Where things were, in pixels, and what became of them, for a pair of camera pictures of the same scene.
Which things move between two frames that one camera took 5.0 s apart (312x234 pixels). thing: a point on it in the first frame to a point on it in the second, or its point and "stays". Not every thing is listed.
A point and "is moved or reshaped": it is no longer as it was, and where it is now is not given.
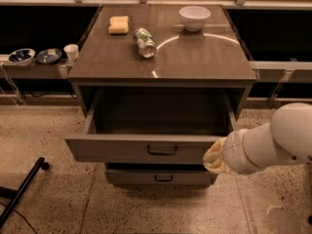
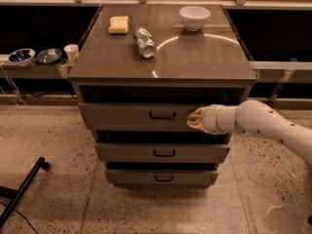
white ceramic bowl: [194, 18] stays
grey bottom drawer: [161, 177] stays
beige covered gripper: [234, 153] to [210, 119]
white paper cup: [72, 51] stays
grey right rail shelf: [283, 71] stays
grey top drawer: [153, 123] is moved or reshaped
